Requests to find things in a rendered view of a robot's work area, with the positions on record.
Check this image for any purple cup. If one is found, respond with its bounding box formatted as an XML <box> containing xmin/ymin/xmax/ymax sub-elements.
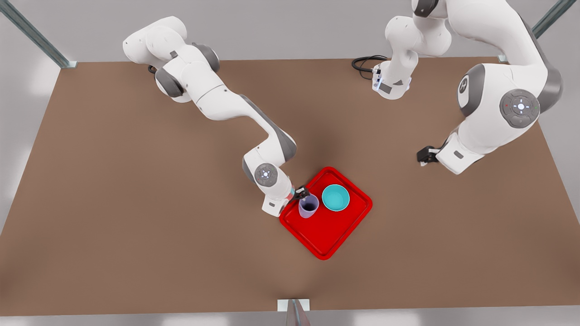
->
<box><xmin>298</xmin><ymin>194</ymin><xmax>319</xmax><ymax>219</ymax></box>

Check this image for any teal bowl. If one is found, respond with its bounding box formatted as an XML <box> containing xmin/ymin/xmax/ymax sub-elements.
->
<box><xmin>322</xmin><ymin>184</ymin><xmax>350</xmax><ymax>212</ymax></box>

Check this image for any red tray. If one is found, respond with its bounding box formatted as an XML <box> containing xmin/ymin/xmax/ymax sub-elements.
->
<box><xmin>279</xmin><ymin>167</ymin><xmax>373</xmax><ymax>261</ymax></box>

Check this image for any silver frame post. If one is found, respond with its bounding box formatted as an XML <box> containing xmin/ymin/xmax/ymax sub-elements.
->
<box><xmin>498</xmin><ymin>0</ymin><xmax>577</xmax><ymax>63</ymax></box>
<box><xmin>277</xmin><ymin>299</ymin><xmax>311</xmax><ymax>326</ymax></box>
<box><xmin>0</xmin><ymin>0</ymin><xmax>77</xmax><ymax>69</ymax></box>

